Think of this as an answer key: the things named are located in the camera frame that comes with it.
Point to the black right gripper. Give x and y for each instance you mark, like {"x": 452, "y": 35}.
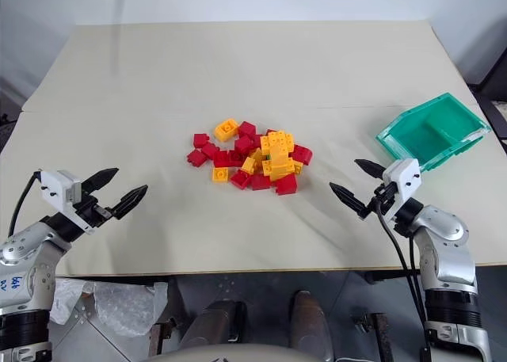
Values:
{"x": 383, "y": 195}

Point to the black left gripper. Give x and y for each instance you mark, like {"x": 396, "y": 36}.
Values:
{"x": 92, "y": 211}

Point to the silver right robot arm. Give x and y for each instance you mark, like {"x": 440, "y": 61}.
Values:
{"x": 447, "y": 259}

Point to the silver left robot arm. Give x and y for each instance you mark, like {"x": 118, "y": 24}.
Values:
{"x": 27, "y": 267}

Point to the teal plastic bin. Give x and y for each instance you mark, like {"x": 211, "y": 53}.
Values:
{"x": 431, "y": 138}

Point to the yellow plastic toy brick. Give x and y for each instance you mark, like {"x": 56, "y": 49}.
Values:
{"x": 248, "y": 165}
{"x": 298, "y": 167}
{"x": 226, "y": 129}
{"x": 278, "y": 166}
{"x": 220, "y": 174}
{"x": 256, "y": 154}

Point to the red building block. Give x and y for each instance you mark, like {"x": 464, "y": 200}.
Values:
{"x": 236, "y": 158}
{"x": 302, "y": 154}
{"x": 260, "y": 182}
{"x": 200, "y": 139}
{"x": 221, "y": 159}
{"x": 196, "y": 158}
{"x": 247, "y": 128}
{"x": 243, "y": 143}
{"x": 258, "y": 138}
{"x": 210, "y": 150}
{"x": 286, "y": 185}
{"x": 241, "y": 179}

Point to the clear bubble wrap bag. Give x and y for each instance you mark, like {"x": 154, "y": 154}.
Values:
{"x": 119, "y": 304}

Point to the white plastic bag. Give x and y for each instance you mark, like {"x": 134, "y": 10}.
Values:
{"x": 67, "y": 298}

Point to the dark rounded shape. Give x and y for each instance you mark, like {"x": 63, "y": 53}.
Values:
{"x": 214, "y": 324}
{"x": 309, "y": 324}

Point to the rusty metal table leg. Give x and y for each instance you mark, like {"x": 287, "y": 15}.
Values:
{"x": 378, "y": 332}
{"x": 158, "y": 336}

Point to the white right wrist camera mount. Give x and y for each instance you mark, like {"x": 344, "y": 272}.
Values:
{"x": 405, "y": 176}

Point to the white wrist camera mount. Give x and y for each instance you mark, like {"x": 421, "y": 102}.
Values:
{"x": 59, "y": 189}
{"x": 405, "y": 176}

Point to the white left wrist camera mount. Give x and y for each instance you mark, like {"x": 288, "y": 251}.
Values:
{"x": 59, "y": 189}

